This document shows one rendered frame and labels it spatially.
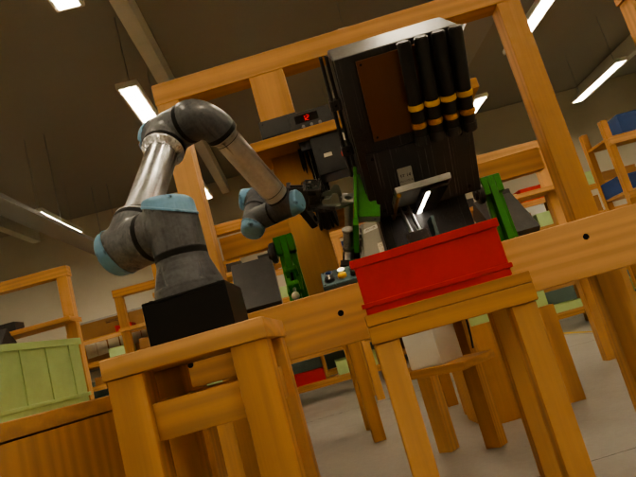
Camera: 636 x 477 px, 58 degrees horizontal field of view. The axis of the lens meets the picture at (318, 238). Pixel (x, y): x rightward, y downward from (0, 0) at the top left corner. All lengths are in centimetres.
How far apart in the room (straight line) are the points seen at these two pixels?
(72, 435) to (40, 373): 20
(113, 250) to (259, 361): 46
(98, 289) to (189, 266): 1136
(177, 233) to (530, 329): 74
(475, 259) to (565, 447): 39
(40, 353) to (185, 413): 54
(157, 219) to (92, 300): 1135
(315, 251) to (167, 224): 99
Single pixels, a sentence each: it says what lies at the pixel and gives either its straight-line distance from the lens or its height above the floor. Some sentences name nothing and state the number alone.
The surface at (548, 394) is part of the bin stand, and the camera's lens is 123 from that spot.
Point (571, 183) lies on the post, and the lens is 233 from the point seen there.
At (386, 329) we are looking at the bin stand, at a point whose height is 76.
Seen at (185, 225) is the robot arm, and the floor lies 109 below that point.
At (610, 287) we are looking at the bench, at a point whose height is 69.
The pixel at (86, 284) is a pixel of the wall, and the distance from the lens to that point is 1268.
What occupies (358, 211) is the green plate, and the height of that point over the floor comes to 113.
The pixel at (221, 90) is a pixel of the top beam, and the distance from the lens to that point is 244.
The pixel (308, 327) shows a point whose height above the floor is 82.
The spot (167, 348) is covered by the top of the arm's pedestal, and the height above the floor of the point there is 84.
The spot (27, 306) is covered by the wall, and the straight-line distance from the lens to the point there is 1310.
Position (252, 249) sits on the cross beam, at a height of 120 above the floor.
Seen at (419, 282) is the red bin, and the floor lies 84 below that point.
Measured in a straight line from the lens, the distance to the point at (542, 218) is 961.
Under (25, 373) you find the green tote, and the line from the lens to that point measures 153.
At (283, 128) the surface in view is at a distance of 222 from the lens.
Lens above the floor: 77
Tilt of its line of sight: 10 degrees up
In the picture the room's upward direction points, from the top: 16 degrees counter-clockwise
